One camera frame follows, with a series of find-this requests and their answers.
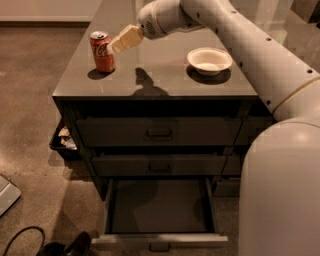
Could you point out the middle left drawer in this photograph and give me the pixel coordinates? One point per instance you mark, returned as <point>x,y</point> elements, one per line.
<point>159,165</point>

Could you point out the open bottom left drawer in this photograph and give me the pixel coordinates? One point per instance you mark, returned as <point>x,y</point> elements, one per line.
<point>158,214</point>

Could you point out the black bin with trash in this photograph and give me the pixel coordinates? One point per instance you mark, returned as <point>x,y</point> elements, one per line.
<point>62,144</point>

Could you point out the top left drawer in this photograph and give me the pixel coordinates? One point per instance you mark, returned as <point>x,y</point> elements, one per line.
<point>179,131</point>

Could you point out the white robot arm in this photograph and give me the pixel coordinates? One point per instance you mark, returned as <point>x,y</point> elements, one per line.
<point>279,192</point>

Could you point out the dark grey drawer cabinet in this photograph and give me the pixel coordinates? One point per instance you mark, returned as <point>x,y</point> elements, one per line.
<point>153,80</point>

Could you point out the red coke can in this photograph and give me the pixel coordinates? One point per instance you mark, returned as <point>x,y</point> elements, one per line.
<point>103,58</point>

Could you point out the white paper bowl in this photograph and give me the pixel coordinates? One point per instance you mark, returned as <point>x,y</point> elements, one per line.
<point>209,61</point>

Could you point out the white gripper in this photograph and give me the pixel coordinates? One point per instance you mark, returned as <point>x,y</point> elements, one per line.
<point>150,19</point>

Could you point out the bottom right drawer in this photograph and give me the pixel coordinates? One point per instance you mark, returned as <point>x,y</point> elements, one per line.
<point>228,187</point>

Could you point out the middle right drawer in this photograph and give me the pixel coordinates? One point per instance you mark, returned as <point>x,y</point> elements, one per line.
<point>233,166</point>

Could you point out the grey flat floor object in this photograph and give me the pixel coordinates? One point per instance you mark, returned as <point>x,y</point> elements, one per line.
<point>9,194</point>

